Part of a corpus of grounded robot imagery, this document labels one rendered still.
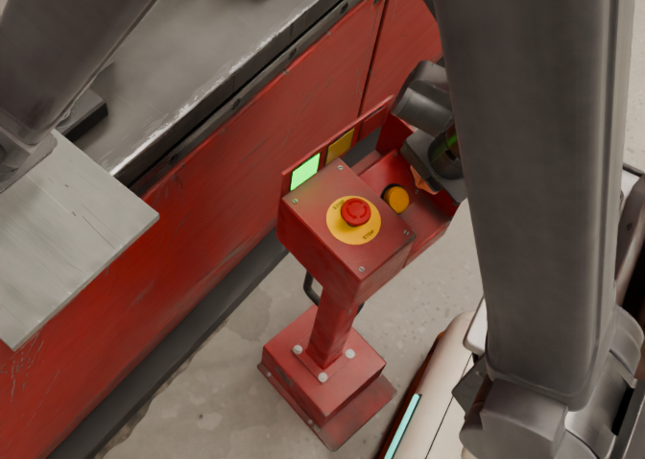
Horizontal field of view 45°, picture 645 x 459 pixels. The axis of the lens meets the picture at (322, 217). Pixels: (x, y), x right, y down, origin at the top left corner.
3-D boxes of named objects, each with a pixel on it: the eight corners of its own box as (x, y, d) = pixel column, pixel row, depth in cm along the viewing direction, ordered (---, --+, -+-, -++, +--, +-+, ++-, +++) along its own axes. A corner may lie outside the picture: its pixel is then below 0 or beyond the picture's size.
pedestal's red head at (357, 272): (348, 315, 109) (368, 261, 93) (274, 236, 114) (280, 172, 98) (445, 234, 117) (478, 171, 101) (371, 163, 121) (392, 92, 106)
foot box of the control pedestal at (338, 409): (332, 454, 165) (339, 442, 154) (255, 367, 172) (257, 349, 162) (398, 393, 172) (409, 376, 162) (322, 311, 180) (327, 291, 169)
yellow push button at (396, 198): (387, 218, 113) (395, 218, 111) (374, 196, 112) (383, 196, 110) (405, 204, 114) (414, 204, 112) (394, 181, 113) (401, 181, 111)
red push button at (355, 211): (352, 241, 102) (356, 229, 99) (331, 220, 103) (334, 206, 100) (373, 224, 103) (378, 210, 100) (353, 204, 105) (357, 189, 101)
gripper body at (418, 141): (435, 117, 99) (459, 92, 92) (488, 180, 98) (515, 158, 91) (399, 145, 96) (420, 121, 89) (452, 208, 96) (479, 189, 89)
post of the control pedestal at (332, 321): (322, 370, 161) (360, 258, 113) (305, 350, 162) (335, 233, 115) (342, 353, 163) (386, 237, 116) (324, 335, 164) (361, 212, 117)
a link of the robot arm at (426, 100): (531, 114, 78) (542, 63, 84) (431, 60, 77) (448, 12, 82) (471, 181, 87) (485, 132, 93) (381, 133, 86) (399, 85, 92)
